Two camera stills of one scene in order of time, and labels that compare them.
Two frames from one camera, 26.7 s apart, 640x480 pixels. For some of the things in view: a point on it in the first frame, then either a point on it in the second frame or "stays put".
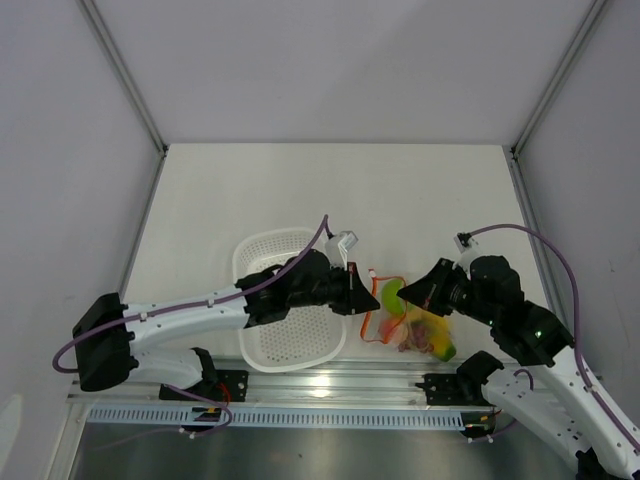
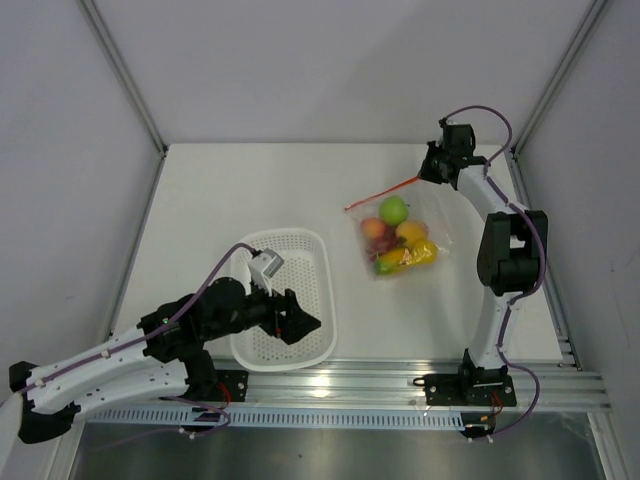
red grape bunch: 418,339 to 381,244
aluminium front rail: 346,382 stays put
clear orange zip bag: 404,324 to 405,231
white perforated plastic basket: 306,338 stays put
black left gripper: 355,298 to 283,325
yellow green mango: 440,333 to 393,260
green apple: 392,302 to 393,210
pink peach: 386,328 to 373,227
